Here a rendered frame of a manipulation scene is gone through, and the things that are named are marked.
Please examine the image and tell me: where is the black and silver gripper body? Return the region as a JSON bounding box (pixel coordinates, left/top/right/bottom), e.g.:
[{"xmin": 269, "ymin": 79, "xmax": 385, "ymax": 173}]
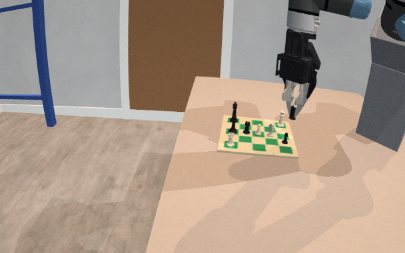
[{"xmin": 275, "ymin": 28, "xmax": 316, "ymax": 84}]

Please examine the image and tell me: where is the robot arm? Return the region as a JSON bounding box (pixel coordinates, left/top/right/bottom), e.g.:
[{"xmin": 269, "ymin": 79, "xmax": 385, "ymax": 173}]
[{"xmin": 286, "ymin": 0, "xmax": 405, "ymax": 70}]

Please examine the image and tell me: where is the green and cream chessboard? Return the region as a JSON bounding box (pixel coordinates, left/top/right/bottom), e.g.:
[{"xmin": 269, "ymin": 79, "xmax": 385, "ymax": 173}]
[{"xmin": 217, "ymin": 115, "xmax": 298, "ymax": 159}]

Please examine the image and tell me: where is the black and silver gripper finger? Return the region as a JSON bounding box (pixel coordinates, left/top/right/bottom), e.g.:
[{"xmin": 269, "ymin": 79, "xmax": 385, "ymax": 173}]
[
  {"xmin": 282, "ymin": 79, "xmax": 296, "ymax": 116},
  {"xmin": 294, "ymin": 71, "xmax": 317, "ymax": 118}
]

